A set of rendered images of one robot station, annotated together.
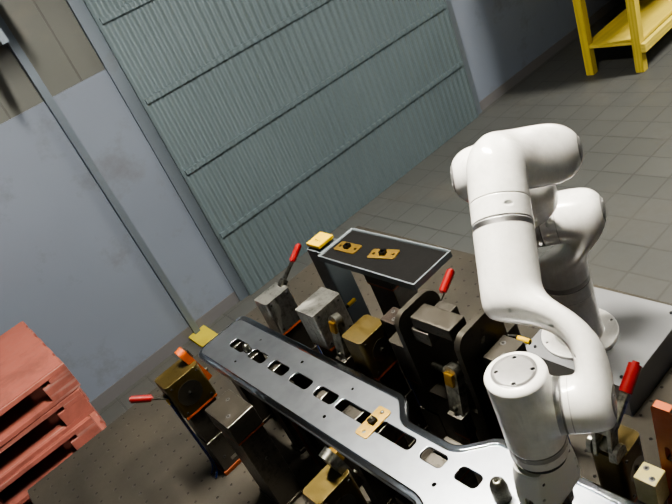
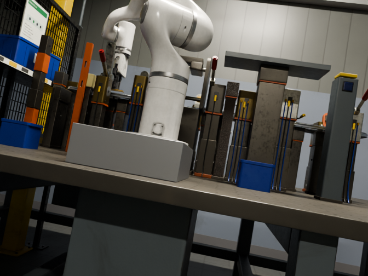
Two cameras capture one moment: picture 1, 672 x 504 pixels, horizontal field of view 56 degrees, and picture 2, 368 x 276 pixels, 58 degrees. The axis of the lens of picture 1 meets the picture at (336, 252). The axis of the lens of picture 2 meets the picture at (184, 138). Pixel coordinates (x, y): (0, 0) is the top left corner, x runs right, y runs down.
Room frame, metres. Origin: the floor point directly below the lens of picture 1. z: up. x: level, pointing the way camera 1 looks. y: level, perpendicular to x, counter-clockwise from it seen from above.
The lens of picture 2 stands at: (1.85, -1.26, 0.76)
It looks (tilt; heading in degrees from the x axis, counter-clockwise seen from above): 4 degrees up; 125
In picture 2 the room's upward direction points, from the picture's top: 10 degrees clockwise
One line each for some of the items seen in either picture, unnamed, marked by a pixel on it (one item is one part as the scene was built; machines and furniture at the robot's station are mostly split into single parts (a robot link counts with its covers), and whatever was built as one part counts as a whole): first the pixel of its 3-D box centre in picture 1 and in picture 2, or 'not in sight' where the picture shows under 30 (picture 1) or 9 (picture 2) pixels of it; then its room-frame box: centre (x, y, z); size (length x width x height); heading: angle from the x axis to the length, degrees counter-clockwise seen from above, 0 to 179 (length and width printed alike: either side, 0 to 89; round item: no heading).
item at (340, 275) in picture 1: (348, 302); (336, 140); (1.61, 0.03, 0.92); 0.08 x 0.08 x 0.44; 29
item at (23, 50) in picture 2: not in sight; (25, 59); (0.28, -0.43, 1.10); 0.30 x 0.17 x 0.13; 111
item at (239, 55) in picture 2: (380, 256); (274, 65); (1.38, -0.10, 1.16); 0.37 x 0.14 x 0.02; 29
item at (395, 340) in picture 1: (438, 386); (210, 131); (1.16, -0.09, 0.89); 0.12 x 0.07 x 0.38; 119
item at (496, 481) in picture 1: (500, 490); not in sight; (0.72, -0.09, 1.02); 0.03 x 0.03 x 0.07
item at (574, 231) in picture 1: (568, 237); (166, 41); (1.20, -0.51, 1.10); 0.19 x 0.12 x 0.24; 62
